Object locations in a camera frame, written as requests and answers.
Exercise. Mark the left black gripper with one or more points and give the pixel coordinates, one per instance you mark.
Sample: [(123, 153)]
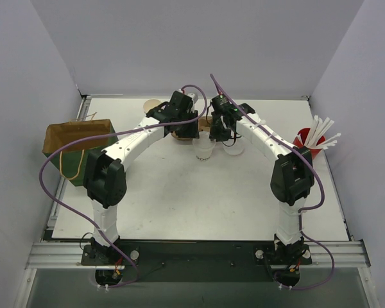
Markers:
[(186, 130)]

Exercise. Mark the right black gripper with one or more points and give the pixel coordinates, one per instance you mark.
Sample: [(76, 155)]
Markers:
[(219, 131)]

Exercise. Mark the clear plastic lid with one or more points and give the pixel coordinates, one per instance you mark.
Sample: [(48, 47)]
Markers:
[(203, 147), (234, 149)]

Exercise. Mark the white paper cups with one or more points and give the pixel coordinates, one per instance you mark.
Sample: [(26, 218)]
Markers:
[(149, 104)]

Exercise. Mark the green paper bag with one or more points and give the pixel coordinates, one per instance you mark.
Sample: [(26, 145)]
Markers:
[(71, 162)]

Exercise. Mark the white paper cup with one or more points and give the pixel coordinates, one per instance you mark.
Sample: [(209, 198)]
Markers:
[(203, 155)]

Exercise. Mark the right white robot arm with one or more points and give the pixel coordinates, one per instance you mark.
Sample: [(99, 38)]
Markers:
[(291, 179)]

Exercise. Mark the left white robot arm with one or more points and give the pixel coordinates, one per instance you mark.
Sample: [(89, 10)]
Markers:
[(105, 172)]

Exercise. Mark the brown cardboard cup carrier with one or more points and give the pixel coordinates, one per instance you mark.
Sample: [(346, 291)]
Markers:
[(203, 125)]

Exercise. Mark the red cup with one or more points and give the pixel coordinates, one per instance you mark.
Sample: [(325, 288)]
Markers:
[(300, 139)]

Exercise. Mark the white wrapped straws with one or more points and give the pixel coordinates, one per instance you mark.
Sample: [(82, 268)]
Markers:
[(319, 127)]

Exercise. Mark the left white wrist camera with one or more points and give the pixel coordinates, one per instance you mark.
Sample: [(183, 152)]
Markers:
[(193, 96)]

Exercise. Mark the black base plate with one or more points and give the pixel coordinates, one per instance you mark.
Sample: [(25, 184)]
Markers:
[(196, 261)]

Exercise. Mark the aluminium rail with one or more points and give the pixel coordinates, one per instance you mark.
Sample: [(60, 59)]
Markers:
[(346, 254)]

